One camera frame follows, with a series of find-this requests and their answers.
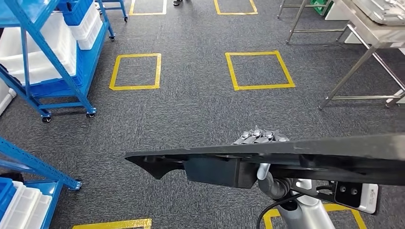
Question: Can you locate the white plastic bin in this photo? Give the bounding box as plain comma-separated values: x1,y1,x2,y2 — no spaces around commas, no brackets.
0,180,35,229
22,193,53,229
77,19,104,51
68,2,101,41

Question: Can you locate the stainless steel workbench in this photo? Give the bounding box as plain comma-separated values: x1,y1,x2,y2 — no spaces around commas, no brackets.
318,0,405,110

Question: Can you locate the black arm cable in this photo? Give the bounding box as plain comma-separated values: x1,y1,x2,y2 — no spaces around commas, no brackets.
256,191,307,229

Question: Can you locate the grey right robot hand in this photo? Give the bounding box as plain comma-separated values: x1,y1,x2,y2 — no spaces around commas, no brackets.
232,125,290,200

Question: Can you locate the large white storage bin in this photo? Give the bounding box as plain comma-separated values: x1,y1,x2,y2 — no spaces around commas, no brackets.
0,11,77,85

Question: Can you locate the steel frame table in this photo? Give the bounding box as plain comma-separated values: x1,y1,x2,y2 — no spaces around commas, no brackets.
277,0,350,45

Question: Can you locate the green plastic crate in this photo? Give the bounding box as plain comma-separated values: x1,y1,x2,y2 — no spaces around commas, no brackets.
309,0,333,16

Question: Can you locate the blue shelf rack with castors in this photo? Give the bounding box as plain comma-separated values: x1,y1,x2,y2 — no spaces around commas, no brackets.
0,0,129,123

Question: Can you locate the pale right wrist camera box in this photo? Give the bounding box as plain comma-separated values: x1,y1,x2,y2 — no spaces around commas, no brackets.
333,181,380,216

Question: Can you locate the small blue bin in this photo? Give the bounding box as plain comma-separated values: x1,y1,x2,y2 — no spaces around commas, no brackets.
56,0,95,27

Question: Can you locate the long black plastic car part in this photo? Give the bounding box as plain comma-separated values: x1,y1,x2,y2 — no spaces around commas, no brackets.
124,133,405,189

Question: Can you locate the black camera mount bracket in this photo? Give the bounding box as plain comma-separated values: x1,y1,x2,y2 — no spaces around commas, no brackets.
291,180,338,203

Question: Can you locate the white cabinet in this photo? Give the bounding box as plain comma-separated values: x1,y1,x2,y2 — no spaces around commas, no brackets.
325,1,350,21

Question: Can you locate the blue metal shelf rack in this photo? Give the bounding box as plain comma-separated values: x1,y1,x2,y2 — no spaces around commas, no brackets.
0,136,83,229

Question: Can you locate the silver stamped metal plate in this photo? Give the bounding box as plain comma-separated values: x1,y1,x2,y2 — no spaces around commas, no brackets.
352,0,405,26

